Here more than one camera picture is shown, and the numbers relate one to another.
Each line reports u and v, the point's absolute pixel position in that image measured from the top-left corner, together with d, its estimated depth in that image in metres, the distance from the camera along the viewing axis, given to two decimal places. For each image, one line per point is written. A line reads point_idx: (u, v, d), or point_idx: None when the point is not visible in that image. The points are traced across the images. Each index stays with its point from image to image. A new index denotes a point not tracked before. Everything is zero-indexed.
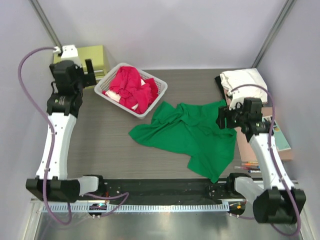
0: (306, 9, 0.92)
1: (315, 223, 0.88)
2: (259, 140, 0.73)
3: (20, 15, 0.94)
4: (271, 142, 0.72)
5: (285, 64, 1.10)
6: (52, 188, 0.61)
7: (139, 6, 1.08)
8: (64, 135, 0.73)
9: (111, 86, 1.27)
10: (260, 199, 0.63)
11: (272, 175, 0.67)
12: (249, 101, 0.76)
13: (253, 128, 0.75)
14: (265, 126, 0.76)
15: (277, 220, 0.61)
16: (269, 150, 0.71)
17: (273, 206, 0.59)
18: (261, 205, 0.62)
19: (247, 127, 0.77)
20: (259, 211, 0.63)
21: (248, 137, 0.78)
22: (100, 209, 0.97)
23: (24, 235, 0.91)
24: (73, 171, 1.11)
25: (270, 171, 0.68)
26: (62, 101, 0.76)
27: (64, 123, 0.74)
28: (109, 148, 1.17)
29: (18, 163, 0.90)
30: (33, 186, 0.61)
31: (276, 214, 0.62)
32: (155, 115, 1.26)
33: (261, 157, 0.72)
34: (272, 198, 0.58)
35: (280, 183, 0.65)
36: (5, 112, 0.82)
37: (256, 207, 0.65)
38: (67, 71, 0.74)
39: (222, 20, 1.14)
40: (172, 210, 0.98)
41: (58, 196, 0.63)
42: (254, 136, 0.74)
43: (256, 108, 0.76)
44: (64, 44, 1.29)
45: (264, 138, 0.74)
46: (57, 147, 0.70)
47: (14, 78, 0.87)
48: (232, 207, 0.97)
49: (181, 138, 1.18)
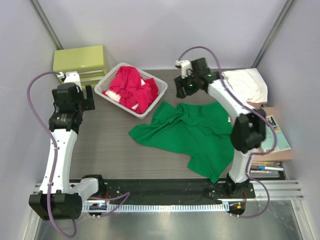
0: (307, 9, 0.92)
1: (314, 223, 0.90)
2: (215, 85, 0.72)
3: (20, 17, 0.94)
4: (224, 83, 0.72)
5: (285, 63, 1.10)
6: (56, 202, 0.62)
7: (140, 7, 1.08)
8: (67, 149, 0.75)
9: (111, 86, 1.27)
10: (234, 130, 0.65)
11: (235, 106, 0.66)
12: (194, 61, 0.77)
13: (207, 78, 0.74)
14: (216, 74, 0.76)
15: (256, 140, 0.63)
16: (225, 90, 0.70)
17: (246, 130, 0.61)
18: (237, 135, 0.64)
19: (202, 81, 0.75)
20: (238, 141, 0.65)
21: (207, 89, 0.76)
22: (100, 209, 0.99)
23: (24, 235, 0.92)
24: (74, 171, 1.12)
25: (233, 104, 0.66)
26: (63, 118, 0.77)
27: (66, 137, 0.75)
28: (110, 148, 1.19)
29: (21, 165, 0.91)
30: (37, 202, 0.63)
31: (251, 137, 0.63)
32: (155, 115, 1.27)
33: (223, 99, 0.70)
34: (242, 122, 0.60)
35: (244, 109, 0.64)
36: (5, 117, 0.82)
37: (234, 140, 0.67)
38: (69, 91, 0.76)
39: (222, 19, 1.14)
40: (172, 210, 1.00)
41: (61, 210, 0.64)
42: (209, 84, 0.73)
43: (203, 63, 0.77)
44: (64, 43, 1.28)
45: (219, 83, 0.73)
46: (60, 161, 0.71)
47: (11, 81, 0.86)
48: (232, 207, 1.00)
49: (181, 139, 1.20)
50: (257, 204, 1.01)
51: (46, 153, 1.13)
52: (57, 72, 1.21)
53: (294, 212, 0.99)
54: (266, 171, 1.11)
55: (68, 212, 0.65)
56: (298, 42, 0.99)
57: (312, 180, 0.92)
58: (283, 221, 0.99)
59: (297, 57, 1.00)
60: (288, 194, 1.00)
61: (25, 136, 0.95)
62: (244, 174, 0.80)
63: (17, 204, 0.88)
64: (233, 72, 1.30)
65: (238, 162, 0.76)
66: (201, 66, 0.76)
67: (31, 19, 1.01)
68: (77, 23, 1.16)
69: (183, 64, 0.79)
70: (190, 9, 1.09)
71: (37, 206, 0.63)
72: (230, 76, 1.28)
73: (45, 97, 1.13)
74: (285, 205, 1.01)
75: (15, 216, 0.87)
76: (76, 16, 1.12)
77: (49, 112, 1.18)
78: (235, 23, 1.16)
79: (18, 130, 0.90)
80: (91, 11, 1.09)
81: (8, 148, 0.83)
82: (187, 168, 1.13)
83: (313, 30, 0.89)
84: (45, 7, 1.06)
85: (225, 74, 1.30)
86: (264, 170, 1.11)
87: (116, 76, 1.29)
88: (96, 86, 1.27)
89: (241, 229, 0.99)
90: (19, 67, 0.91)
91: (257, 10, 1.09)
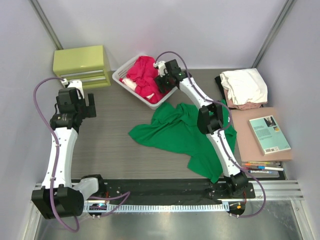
0: (308, 8, 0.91)
1: (315, 223, 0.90)
2: (185, 83, 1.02)
3: (20, 16, 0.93)
4: (191, 81, 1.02)
5: (285, 63, 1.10)
6: (59, 196, 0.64)
7: (140, 7, 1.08)
8: (68, 146, 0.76)
9: (128, 73, 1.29)
10: (200, 118, 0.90)
11: (199, 100, 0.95)
12: (168, 63, 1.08)
13: (178, 77, 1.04)
14: (185, 73, 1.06)
15: (215, 125, 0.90)
16: (192, 87, 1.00)
17: (207, 118, 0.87)
18: (202, 122, 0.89)
19: (174, 79, 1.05)
20: (203, 126, 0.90)
21: (179, 85, 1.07)
22: (100, 209, 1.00)
23: (24, 235, 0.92)
24: (74, 171, 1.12)
25: (198, 98, 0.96)
26: (64, 118, 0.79)
27: (67, 135, 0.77)
28: (110, 148, 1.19)
29: (21, 164, 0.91)
30: (40, 197, 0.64)
31: (211, 122, 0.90)
32: (155, 115, 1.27)
33: (190, 94, 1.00)
34: (204, 112, 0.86)
35: (205, 102, 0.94)
36: (5, 117, 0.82)
37: (200, 126, 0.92)
38: (70, 92, 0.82)
39: (222, 18, 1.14)
40: (172, 210, 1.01)
41: (65, 206, 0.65)
42: (181, 83, 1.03)
43: (174, 64, 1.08)
44: (64, 44, 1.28)
45: (187, 81, 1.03)
46: (62, 157, 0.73)
47: (11, 81, 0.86)
48: (232, 206, 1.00)
49: (181, 139, 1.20)
50: (256, 204, 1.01)
51: (46, 153, 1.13)
52: (57, 72, 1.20)
53: (294, 212, 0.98)
54: (266, 171, 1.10)
55: (71, 208, 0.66)
56: (298, 42, 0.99)
57: (312, 180, 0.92)
58: (283, 221, 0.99)
59: (297, 56, 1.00)
60: (288, 194, 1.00)
61: (25, 135, 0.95)
62: (229, 161, 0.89)
63: (17, 204, 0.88)
64: (233, 72, 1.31)
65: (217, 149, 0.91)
66: (173, 66, 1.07)
67: (30, 19, 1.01)
68: (77, 23, 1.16)
69: (160, 65, 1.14)
70: (189, 8, 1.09)
71: (40, 202, 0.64)
72: (230, 76, 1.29)
73: (45, 97, 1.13)
74: (285, 205, 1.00)
75: (15, 216, 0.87)
76: (76, 15, 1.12)
77: (49, 112, 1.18)
78: (235, 22, 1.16)
79: (18, 130, 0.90)
80: (90, 10, 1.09)
81: (7, 147, 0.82)
82: (186, 168, 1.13)
83: (313, 30, 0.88)
84: (45, 6, 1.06)
85: (225, 74, 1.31)
86: (264, 170, 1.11)
87: (134, 65, 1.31)
88: (114, 73, 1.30)
89: (241, 229, 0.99)
90: (19, 67, 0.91)
91: (257, 10, 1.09)
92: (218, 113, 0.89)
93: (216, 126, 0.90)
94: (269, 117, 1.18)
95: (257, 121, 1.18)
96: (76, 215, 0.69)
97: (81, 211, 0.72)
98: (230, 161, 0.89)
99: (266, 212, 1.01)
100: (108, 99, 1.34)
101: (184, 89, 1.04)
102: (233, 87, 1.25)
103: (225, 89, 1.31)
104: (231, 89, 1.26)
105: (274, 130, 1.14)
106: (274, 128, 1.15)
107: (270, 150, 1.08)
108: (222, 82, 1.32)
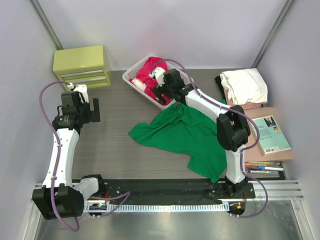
0: (308, 8, 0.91)
1: (315, 223, 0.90)
2: (191, 96, 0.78)
3: (20, 15, 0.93)
4: (198, 91, 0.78)
5: (285, 63, 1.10)
6: (59, 196, 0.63)
7: (140, 7, 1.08)
8: (70, 146, 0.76)
9: (138, 74, 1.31)
10: (219, 131, 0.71)
11: (213, 109, 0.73)
12: (168, 73, 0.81)
13: (182, 92, 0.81)
14: (189, 86, 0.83)
15: (242, 137, 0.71)
16: (201, 97, 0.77)
17: (230, 129, 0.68)
18: (223, 136, 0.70)
19: (178, 96, 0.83)
20: (225, 141, 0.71)
21: (185, 101, 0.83)
22: (100, 209, 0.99)
23: (24, 235, 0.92)
24: (74, 171, 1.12)
25: (211, 107, 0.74)
26: (66, 119, 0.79)
27: (69, 135, 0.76)
28: (110, 148, 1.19)
29: (21, 164, 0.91)
30: (41, 196, 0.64)
31: (235, 134, 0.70)
32: (156, 115, 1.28)
33: (202, 107, 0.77)
34: (225, 121, 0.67)
35: (222, 110, 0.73)
36: (5, 117, 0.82)
37: (222, 143, 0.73)
38: (73, 95, 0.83)
39: (222, 18, 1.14)
40: (172, 210, 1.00)
41: (65, 205, 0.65)
42: (186, 97, 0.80)
43: (177, 75, 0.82)
44: (64, 44, 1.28)
45: (193, 92, 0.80)
46: (63, 156, 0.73)
47: (11, 81, 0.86)
48: (232, 206, 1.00)
49: (181, 139, 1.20)
50: (257, 204, 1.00)
51: (46, 153, 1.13)
52: (57, 72, 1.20)
53: (294, 212, 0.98)
54: (266, 172, 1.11)
55: (72, 208, 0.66)
56: (298, 42, 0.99)
57: (312, 180, 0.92)
58: (283, 221, 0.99)
59: (297, 56, 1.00)
60: (288, 194, 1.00)
61: (25, 135, 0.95)
62: (240, 173, 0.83)
63: (17, 203, 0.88)
64: (233, 72, 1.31)
65: (231, 161, 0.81)
66: (175, 78, 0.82)
67: (30, 18, 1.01)
68: (77, 23, 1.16)
69: (157, 74, 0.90)
70: (189, 8, 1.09)
71: (40, 202, 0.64)
72: (230, 76, 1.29)
73: (45, 96, 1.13)
74: (285, 205, 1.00)
75: (15, 216, 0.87)
76: (76, 15, 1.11)
77: (49, 112, 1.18)
78: (235, 22, 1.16)
79: (18, 130, 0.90)
80: (90, 10, 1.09)
81: (7, 147, 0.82)
82: (187, 168, 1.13)
83: (313, 29, 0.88)
84: (45, 6, 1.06)
85: (225, 74, 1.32)
86: (264, 170, 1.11)
87: (145, 65, 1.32)
88: (124, 73, 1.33)
89: (241, 229, 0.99)
90: (19, 67, 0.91)
91: (257, 10, 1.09)
92: (241, 120, 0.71)
93: (242, 139, 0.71)
94: (269, 117, 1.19)
95: (258, 121, 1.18)
96: (76, 215, 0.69)
97: (81, 211, 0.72)
98: (241, 172, 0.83)
99: (266, 212, 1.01)
100: (108, 99, 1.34)
101: (192, 104, 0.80)
102: (233, 87, 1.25)
103: (225, 89, 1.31)
104: (231, 89, 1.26)
105: (274, 130, 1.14)
106: (274, 128, 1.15)
107: (270, 150, 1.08)
108: (222, 82, 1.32)
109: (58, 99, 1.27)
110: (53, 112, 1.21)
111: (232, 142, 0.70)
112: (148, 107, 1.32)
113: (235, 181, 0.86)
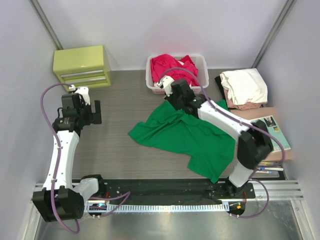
0: (308, 8, 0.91)
1: (315, 223, 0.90)
2: (204, 108, 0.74)
3: (20, 15, 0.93)
4: (212, 104, 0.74)
5: (285, 63, 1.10)
6: (60, 198, 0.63)
7: (140, 7, 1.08)
8: (70, 149, 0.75)
9: (159, 78, 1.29)
10: (240, 149, 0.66)
11: (234, 125, 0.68)
12: (176, 86, 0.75)
13: (193, 105, 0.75)
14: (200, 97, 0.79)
15: (265, 153, 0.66)
16: (217, 110, 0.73)
17: (252, 146, 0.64)
18: (245, 153, 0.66)
19: (189, 108, 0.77)
20: (247, 159, 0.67)
21: (197, 114, 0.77)
22: (100, 209, 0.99)
23: (24, 235, 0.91)
24: (74, 171, 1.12)
25: (230, 123, 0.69)
26: (66, 122, 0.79)
27: (69, 138, 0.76)
28: (110, 148, 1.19)
29: (20, 163, 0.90)
30: (41, 198, 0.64)
31: (259, 152, 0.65)
32: (154, 115, 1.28)
33: (219, 121, 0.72)
34: (248, 139, 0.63)
35: (242, 126, 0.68)
36: (5, 117, 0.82)
37: (244, 161, 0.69)
38: (72, 97, 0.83)
39: (222, 18, 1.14)
40: (172, 210, 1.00)
41: (66, 208, 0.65)
42: (199, 109, 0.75)
43: (185, 87, 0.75)
44: (64, 44, 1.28)
45: (207, 105, 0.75)
46: (63, 158, 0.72)
47: (11, 81, 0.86)
48: (232, 207, 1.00)
49: (182, 139, 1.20)
50: (257, 204, 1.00)
51: (46, 153, 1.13)
52: (57, 72, 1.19)
53: (294, 212, 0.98)
54: (266, 171, 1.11)
55: (72, 209, 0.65)
56: (299, 42, 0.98)
57: (311, 180, 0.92)
58: (283, 221, 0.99)
59: (297, 56, 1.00)
60: (288, 194, 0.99)
61: (25, 135, 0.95)
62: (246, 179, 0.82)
63: (17, 204, 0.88)
64: (233, 72, 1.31)
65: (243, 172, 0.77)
66: (184, 90, 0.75)
67: (30, 18, 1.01)
68: (77, 23, 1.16)
69: (165, 83, 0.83)
70: (189, 8, 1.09)
71: (40, 204, 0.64)
72: (230, 76, 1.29)
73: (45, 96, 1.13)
74: (285, 205, 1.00)
75: (15, 216, 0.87)
76: (76, 15, 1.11)
77: (49, 112, 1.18)
78: (235, 23, 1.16)
79: (18, 130, 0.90)
80: (90, 10, 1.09)
81: (7, 147, 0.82)
82: (187, 168, 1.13)
83: (313, 30, 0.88)
84: (45, 6, 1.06)
85: (225, 74, 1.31)
86: (264, 170, 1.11)
87: (157, 69, 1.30)
88: (147, 83, 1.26)
89: (241, 229, 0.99)
90: (19, 67, 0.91)
91: (258, 10, 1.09)
92: (264, 137, 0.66)
93: (265, 155, 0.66)
94: (269, 117, 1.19)
95: (258, 121, 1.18)
96: (77, 218, 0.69)
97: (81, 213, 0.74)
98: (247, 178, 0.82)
99: (267, 212, 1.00)
100: (108, 99, 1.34)
101: (209, 118, 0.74)
102: (233, 87, 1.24)
103: (225, 89, 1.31)
104: (231, 89, 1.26)
105: (275, 130, 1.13)
106: (274, 127, 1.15)
107: None
108: (222, 82, 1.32)
109: (57, 99, 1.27)
110: (53, 112, 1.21)
111: (255, 160, 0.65)
112: (148, 107, 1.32)
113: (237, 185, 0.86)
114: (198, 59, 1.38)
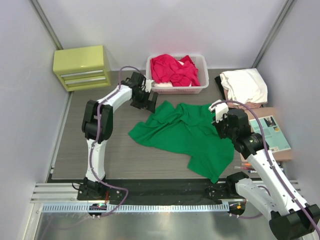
0: (308, 8, 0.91)
1: None
2: (259, 158, 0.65)
3: (20, 16, 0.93)
4: (270, 157, 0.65)
5: (285, 63, 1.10)
6: (105, 110, 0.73)
7: (140, 7, 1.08)
8: (123, 96, 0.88)
9: (159, 78, 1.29)
10: (278, 221, 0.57)
11: (284, 196, 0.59)
12: (235, 116, 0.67)
13: (248, 146, 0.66)
14: (257, 137, 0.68)
15: (298, 234, 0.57)
16: (272, 168, 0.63)
17: (293, 229, 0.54)
18: (280, 228, 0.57)
19: (241, 145, 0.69)
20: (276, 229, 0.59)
21: (247, 155, 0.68)
22: (100, 209, 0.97)
23: (24, 235, 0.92)
24: (73, 171, 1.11)
25: (281, 191, 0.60)
26: (130, 82, 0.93)
27: (127, 89, 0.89)
28: (110, 148, 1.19)
29: (20, 163, 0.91)
30: (91, 103, 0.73)
31: (293, 234, 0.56)
32: (154, 115, 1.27)
33: (268, 179, 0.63)
34: (293, 221, 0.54)
35: (294, 204, 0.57)
36: (5, 117, 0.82)
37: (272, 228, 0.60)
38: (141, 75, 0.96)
39: (222, 17, 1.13)
40: (172, 210, 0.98)
41: (104, 122, 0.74)
42: (252, 155, 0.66)
43: (244, 122, 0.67)
44: (64, 43, 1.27)
45: (263, 154, 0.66)
46: (117, 95, 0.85)
47: (11, 80, 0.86)
48: (232, 206, 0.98)
49: (182, 138, 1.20)
50: None
51: (46, 153, 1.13)
52: (57, 72, 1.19)
53: None
54: None
55: (104, 125, 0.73)
56: (299, 42, 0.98)
57: (312, 180, 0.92)
58: None
59: (297, 56, 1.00)
60: None
61: (25, 135, 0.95)
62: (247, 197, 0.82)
63: (16, 204, 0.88)
64: (233, 72, 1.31)
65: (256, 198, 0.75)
66: (242, 125, 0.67)
67: (31, 19, 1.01)
68: (77, 23, 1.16)
69: (218, 109, 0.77)
70: (189, 8, 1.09)
71: (88, 107, 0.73)
72: (230, 76, 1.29)
73: (45, 97, 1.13)
74: None
75: (15, 216, 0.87)
76: (76, 15, 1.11)
77: (50, 112, 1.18)
78: (235, 22, 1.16)
79: (18, 130, 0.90)
80: (90, 10, 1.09)
81: (7, 148, 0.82)
82: (187, 168, 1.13)
83: (314, 29, 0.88)
84: (45, 6, 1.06)
85: (225, 74, 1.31)
86: None
87: (157, 68, 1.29)
88: None
89: (241, 229, 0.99)
90: (18, 67, 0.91)
91: (258, 9, 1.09)
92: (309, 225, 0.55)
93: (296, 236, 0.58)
94: (269, 117, 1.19)
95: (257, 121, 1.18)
96: (97, 140, 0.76)
97: (96, 146, 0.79)
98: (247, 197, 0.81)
99: None
100: None
101: (256, 166, 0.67)
102: (233, 87, 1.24)
103: (225, 89, 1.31)
104: (231, 89, 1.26)
105: (274, 130, 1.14)
106: (274, 128, 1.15)
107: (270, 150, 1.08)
108: (222, 82, 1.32)
109: (57, 99, 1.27)
110: (52, 111, 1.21)
111: (283, 237, 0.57)
112: None
113: (239, 192, 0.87)
114: (197, 59, 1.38)
